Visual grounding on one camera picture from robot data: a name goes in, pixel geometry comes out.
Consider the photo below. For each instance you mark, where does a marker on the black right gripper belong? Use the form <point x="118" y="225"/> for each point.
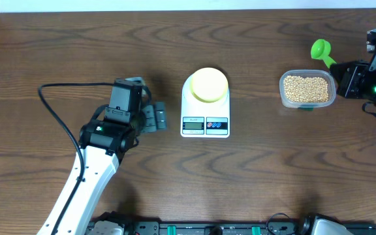
<point x="348" y="87"/>

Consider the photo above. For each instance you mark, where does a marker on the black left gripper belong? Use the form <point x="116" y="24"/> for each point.
<point x="151" y="125"/>

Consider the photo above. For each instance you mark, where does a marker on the green plastic scoop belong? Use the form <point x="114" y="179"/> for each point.
<point x="320" y="50"/>

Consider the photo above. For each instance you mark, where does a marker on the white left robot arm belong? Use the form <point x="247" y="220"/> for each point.
<point x="113" y="130"/>

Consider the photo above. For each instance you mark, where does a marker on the white digital kitchen scale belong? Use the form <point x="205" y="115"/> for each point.
<point x="204" y="120"/>

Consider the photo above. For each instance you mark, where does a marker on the yellow plastic bowl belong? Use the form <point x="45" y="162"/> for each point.
<point x="208" y="85"/>

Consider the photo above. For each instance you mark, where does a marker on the clear container of soybeans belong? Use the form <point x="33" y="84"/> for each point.
<point x="307" y="89"/>

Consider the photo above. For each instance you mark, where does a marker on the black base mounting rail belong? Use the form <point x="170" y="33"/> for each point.
<point x="279" y="223"/>

